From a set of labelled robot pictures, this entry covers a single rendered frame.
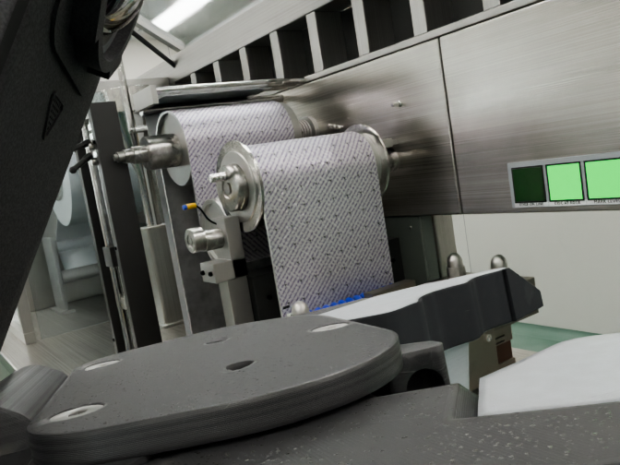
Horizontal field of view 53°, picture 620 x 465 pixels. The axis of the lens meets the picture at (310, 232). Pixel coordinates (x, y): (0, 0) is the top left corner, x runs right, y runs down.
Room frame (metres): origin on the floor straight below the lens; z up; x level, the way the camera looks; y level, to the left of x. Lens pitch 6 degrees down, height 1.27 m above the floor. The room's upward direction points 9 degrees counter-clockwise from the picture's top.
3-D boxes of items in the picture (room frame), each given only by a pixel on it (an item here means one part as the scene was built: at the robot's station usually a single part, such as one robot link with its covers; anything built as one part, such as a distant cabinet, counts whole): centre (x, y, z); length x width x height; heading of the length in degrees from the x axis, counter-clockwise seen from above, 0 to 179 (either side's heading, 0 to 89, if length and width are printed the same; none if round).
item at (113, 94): (1.66, 0.41, 1.50); 0.14 x 0.14 x 0.06
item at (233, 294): (1.01, 0.15, 1.05); 0.06 x 0.05 x 0.31; 124
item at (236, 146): (1.00, 0.10, 1.25); 0.15 x 0.01 x 0.15; 34
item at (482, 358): (0.87, -0.20, 0.96); 0.10 x 0.03 x 0.11; 124
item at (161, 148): (1.20, 0.26, 1.33); 0.06 x 0.06 x 0.06; 34
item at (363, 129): (1.14, -0.11, 1.25); 0.15 x 0.01 x 0.15; 34
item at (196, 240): (0.99, 0.18, 1.18); 0.04 x 0.02 x 0.04; 34
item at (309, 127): (1.37, -0.01, 1.33); 0.07 x 0.07 x 0.07; 34
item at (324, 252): (1.02, -0.03, 1.11); 0.23 x 0.01 x 0.18; 124
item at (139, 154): (1.16, 0.31, 1.33); 0.06 x 0.03 x 0.03; 124
